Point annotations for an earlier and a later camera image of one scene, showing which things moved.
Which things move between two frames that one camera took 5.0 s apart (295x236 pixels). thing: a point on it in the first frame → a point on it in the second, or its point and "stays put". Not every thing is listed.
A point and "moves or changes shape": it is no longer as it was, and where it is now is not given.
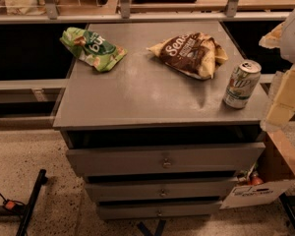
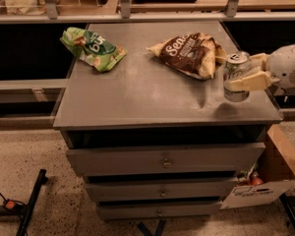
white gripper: x=294 y=38 → x=286 y=67
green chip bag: x=92 y=47 stays put
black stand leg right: x=288 y=203 stays put
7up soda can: x=242 y=85 moves or changes shape
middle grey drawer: x=161 y=189 stays put
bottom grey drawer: x=154 y=211 stays put
